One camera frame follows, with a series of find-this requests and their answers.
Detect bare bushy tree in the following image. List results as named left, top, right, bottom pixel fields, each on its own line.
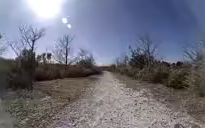
left=75, top=48, right=97, bottom=68

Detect bare branching tree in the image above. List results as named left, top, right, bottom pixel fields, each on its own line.
left=53, top=33, right=78, bottom=67
left=8, top=23, right=48, bottom=88

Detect pale gravel path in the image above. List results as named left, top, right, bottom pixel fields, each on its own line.
left=46, top=70, right=204, bottom=128

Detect dark bare-topped tree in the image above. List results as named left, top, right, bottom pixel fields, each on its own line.
left=128, top=33, right=161, bottom=69

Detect brown dry brush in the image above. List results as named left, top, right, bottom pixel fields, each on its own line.
left=0, top=54, right=103, bottom=91

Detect dry brown ground verge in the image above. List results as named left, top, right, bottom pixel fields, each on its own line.
left=0, top=74, right=103, bottom=128

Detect dry roadside bushes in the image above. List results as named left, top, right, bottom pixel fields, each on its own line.
left=109, top=39, right=205, bottom=99

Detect dry grass verge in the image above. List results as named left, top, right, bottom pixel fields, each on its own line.
left=111, top=71, right=205, bottom=128

